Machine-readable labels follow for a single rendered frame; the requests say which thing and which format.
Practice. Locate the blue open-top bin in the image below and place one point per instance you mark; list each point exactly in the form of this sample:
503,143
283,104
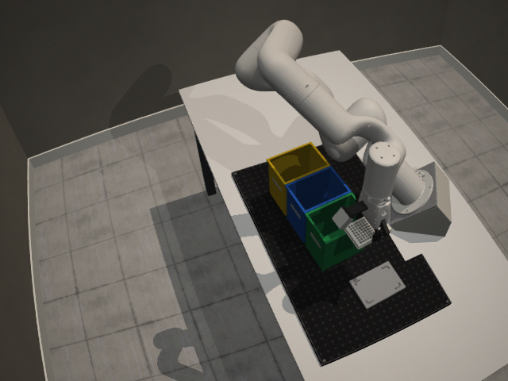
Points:
311,192

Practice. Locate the green bin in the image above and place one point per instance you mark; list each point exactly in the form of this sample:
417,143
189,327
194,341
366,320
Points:
326,252

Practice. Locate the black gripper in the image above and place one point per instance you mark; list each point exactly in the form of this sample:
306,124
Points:
375,215

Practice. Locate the yellow open-top bin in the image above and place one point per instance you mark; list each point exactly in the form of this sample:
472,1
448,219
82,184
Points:
292,165

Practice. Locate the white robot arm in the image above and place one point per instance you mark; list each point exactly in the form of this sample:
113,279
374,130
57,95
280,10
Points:
275,63

